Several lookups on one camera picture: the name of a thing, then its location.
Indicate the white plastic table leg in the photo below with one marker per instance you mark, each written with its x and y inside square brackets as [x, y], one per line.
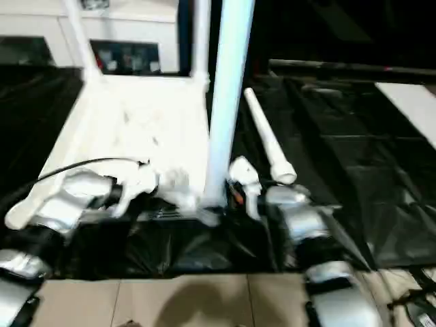
[201, 41]
[81, 41]
[269, 136]
[228, 85]

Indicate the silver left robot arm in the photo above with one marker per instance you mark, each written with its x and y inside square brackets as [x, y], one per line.
[58, 207]

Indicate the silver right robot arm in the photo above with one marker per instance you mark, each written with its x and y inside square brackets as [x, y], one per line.
[306, 221]

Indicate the black glossy mat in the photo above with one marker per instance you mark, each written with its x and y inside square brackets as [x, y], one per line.
[340, 170]

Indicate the dark left robot foot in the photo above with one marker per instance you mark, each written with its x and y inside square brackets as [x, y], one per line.
[129, 323]

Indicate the long black bar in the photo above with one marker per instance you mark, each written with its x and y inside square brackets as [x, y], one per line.
[340, 66]

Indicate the white cabinet with glass doors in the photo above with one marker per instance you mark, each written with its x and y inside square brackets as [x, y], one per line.
[119, 24]

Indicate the white flat board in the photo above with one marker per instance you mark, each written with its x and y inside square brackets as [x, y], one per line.
[408, 102]

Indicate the black floor stand leg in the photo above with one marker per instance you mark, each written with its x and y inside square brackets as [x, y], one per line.
[408, 298]

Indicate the dark object on cabinet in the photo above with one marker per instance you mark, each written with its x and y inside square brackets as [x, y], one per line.
[95, 4]

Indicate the grey power adapter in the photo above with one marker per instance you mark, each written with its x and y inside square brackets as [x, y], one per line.
[424, 315]

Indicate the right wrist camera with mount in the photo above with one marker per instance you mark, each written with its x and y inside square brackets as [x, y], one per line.
[245, 173]

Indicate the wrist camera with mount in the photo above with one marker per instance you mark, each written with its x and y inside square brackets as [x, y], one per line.
[245, 173]
[139, 180]

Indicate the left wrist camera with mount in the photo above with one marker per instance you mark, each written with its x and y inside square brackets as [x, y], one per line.
[139, 180]

